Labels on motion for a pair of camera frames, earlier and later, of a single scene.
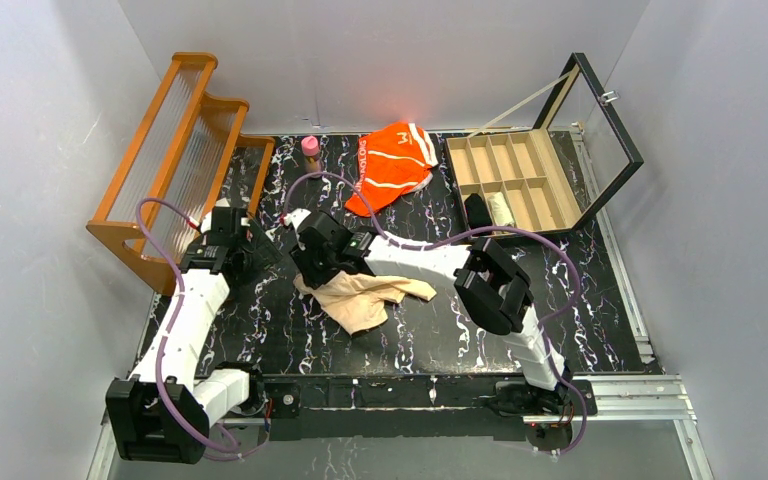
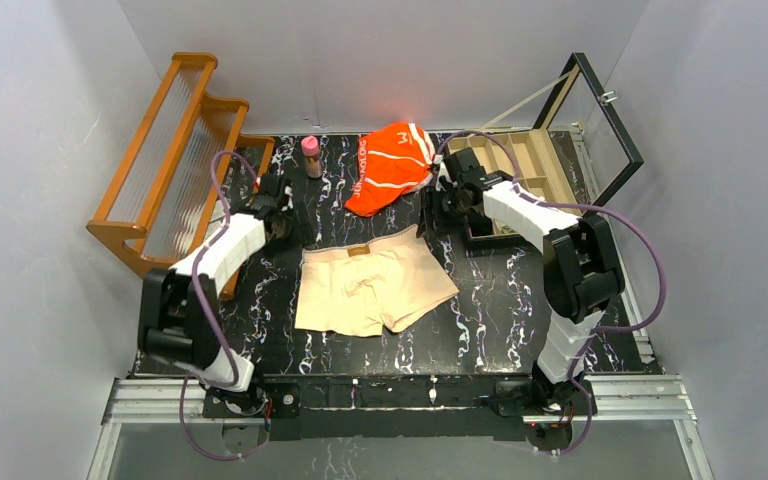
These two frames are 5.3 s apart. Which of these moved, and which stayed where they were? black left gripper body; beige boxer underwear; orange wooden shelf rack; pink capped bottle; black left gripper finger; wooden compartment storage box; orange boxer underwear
Moved: black left gripper body; beige boxer underwear; black left gripper finger
Stayed: wooden compartment storage box; orange wooden shelf rack; pink capped bottle; orange boxer underwear
